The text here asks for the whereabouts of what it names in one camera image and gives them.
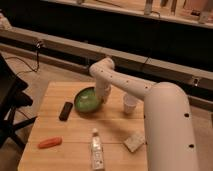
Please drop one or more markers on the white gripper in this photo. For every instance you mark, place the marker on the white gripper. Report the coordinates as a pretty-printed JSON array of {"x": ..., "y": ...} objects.
[{"x": 102, "y": 90}]

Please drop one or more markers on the green ceramic bowl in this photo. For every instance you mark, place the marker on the green ceramic bowl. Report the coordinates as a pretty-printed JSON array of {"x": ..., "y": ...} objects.
[{"x": 86, "y": 101}]

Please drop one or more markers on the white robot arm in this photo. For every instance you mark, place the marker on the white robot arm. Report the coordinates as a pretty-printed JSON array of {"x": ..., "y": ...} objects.
[{"x": 169, "y": 133}]

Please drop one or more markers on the white paper cup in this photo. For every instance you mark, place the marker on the white paper cup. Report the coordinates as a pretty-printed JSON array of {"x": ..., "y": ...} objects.
[{"x": 129, "y": 103}]

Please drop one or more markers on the black remote control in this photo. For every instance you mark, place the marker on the black remote control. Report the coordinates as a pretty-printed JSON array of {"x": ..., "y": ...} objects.
[{"x": 65, "y": 111}]

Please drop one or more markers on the beige sponge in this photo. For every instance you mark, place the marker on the beige sponge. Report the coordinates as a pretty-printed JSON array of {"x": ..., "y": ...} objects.
[{"x": 134, "y": 141}]

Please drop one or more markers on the orange carrot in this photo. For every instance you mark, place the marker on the orange carrot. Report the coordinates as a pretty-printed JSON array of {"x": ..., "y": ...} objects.
[{"x": 50, "y": 143}]

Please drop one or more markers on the clear plastic bottle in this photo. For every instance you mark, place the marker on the clear plastic bottle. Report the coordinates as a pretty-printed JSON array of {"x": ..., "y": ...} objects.
[{"x": 97, "y": 152}]

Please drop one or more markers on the black office chair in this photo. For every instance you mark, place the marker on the black office chair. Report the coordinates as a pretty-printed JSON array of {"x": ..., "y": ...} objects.
[{"x": 12, "y": 97}]

